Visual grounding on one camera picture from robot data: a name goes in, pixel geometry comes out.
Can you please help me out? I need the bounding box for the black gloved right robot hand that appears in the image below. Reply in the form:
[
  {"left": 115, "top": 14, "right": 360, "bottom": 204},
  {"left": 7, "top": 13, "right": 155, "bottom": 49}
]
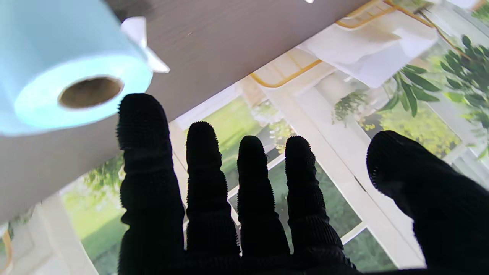
[{"left": 117, "top": 93, "right": 489, "bottom": 275}]

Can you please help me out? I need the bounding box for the light blue label roll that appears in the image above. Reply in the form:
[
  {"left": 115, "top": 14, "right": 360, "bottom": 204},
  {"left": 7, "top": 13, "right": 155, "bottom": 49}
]
[{"left": 0, "top": 0, "right": 154, "bottom": 137}]

